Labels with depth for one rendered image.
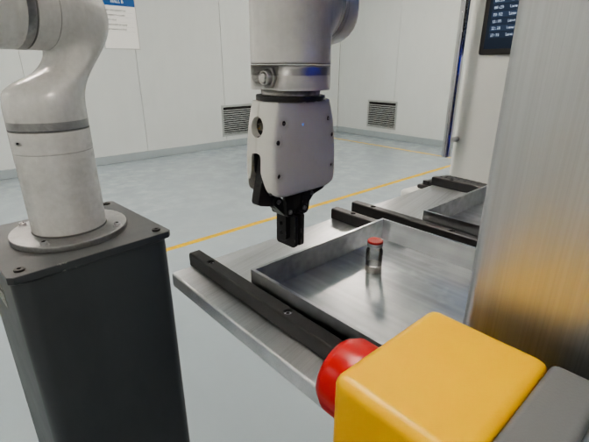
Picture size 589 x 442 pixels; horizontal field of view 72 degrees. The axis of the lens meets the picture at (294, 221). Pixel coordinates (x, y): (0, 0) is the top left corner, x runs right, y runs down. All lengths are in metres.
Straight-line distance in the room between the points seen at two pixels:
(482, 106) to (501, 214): 1.14
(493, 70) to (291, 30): 0.97
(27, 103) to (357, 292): 0.55
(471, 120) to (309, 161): 0.95
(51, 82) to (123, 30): 4.90
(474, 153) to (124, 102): 4.78
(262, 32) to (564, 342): 0.35
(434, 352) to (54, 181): 0.67
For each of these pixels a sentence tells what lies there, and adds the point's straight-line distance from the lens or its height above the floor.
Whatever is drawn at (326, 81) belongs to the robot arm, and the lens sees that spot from 0.44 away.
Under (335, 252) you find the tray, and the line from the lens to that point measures 0.58.
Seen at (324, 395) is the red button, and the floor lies 1.00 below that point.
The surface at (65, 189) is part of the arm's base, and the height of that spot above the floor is 0.95.
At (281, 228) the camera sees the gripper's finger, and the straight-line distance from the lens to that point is 0.48.
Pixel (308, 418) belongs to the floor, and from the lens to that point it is 1.56.
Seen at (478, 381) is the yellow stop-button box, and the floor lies 1.03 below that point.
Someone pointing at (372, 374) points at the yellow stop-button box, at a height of 1.03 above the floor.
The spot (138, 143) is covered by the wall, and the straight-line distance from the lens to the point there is 5.71.
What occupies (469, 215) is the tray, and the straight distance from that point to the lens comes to 0.82.
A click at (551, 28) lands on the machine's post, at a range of 0.19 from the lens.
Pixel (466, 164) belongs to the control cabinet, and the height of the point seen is 0.86.
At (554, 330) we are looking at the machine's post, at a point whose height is 1.03.
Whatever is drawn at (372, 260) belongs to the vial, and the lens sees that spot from 0.54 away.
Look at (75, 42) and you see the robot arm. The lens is 0.78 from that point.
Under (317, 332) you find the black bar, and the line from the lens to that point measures 0.41.
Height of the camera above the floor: 1.14
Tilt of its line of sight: 21 degrees down
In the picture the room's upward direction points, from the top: straight up
